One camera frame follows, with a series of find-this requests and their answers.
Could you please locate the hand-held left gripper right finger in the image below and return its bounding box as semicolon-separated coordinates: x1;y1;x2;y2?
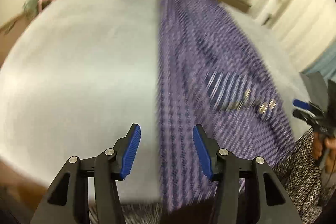
193;124;302;224

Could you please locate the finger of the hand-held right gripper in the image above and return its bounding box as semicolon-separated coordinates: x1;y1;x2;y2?
292;109;315;123
293;99;319;113

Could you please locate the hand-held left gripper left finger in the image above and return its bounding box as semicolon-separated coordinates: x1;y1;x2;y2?
31;123;142;224

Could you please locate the purple checked shirt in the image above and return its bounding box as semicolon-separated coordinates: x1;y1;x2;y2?
156;0;297;214

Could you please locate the person's right hand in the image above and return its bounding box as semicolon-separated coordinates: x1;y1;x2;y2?
312;131;336;161

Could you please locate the light blue curtain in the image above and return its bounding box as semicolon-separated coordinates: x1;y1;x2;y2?
304;48;336;80

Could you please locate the black white patterned garment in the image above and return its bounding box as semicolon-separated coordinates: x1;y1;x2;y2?
88;130;328;224

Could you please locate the white wardrobe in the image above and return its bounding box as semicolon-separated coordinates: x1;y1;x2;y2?
249;0;336;67

